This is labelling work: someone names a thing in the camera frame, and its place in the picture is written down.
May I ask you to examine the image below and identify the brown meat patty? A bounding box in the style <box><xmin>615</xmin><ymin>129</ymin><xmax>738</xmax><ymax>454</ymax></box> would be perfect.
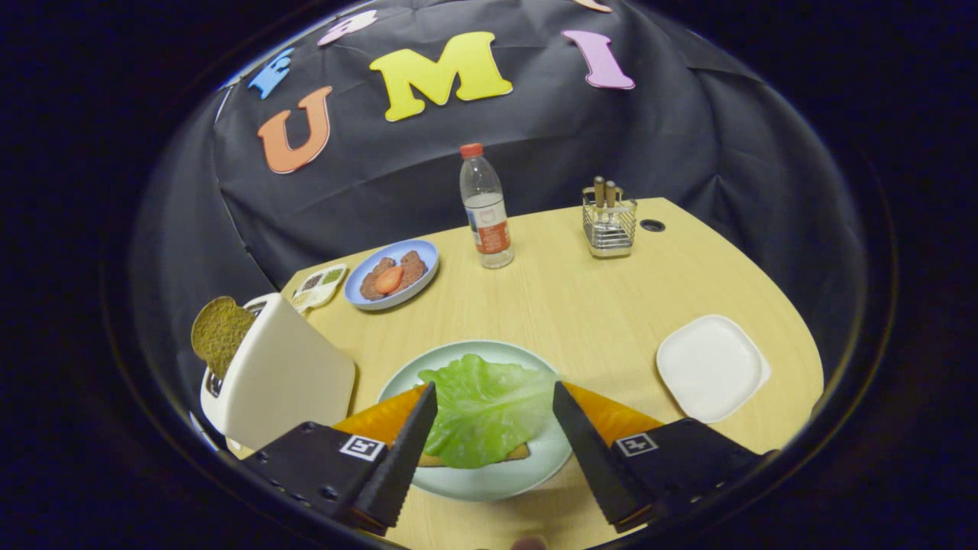
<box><xmin>397</xmin><ymin>251</ymin><xmax>428</xmax><ymax>291</ymax></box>
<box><xmin>360</xmin><ymin>257</ymin><xmax>397</xmax><ymax>301</ymax></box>

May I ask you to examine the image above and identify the white compartment condiment tray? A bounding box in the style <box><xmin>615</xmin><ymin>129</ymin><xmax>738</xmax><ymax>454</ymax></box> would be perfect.
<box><xmin>290</xmin><ymin>264</ymin><xmax>348</xmax><ymax>312</ymax></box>

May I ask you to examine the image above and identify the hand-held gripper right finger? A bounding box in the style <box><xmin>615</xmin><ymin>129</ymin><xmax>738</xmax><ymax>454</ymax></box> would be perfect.
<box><xmin>552</xmin><ymin>380</ymin><xmax>776</xmax><ymax>534</ymax></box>

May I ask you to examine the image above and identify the metal wire utensil holder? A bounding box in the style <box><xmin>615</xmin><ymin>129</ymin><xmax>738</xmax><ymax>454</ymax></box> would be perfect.
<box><xmin>581</xmin><ymin>187</ymin><xmax>638</xmax><ymax>259</ymax></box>

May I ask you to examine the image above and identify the pale green round plate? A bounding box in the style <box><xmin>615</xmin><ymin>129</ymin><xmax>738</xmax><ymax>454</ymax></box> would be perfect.
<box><xmin>377</xmin><ymin>340</ymin><xmax>574</xmax><ymax>503</ymax></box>

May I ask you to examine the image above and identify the white toaster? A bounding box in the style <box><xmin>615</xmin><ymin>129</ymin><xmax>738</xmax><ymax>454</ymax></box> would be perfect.
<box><xmin>199</xmin><ymin>293</ymin><xmax>357</xmax><ymax>451</ymax></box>

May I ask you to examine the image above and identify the white square plate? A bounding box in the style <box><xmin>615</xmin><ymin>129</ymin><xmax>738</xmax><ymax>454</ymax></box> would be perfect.
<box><xmin>656</xmin><ymin>314</ymin><xmax>772</xmax><ymax>425</ymax></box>

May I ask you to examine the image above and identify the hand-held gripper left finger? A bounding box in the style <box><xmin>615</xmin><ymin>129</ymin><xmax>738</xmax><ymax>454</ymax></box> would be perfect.
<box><xmin>229</xmin><ymin>382</ymin><xmax>439</xmax><ymax>535</ymax></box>

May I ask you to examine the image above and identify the green lettuce leaf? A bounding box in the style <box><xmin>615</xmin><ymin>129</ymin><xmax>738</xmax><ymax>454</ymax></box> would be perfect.
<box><xmin>417</xmin><ymin>353</ymin><xmax>557</xmax><ymax>470</ymax></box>

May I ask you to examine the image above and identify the blue round plate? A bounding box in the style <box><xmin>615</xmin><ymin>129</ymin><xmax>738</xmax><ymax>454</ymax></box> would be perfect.
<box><xmin>343</xmin><ymin>239</ymin><xmax>441</xmax><ymax>312</ymax></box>

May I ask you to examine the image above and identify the black backdrop cloth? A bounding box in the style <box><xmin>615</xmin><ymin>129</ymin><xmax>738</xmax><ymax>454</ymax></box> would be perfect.
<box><xmin>130</xmin><ymin>0</ymin><xmax>868</xmax><ymax>429</ymax></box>

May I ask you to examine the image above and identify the brown toasted bread slice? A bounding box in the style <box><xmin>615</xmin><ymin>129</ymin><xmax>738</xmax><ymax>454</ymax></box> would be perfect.
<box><xmin>190</xmin><ymin>296</ymin><xmax>257</xmax><ymax>380</ymax></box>

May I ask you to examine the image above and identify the clear plastic water bottle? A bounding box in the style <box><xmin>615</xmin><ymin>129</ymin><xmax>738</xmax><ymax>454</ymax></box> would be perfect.
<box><xmin>459</xmin><ymin>143</ymin><xmax>515</xmax><ymax>270</ymax></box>

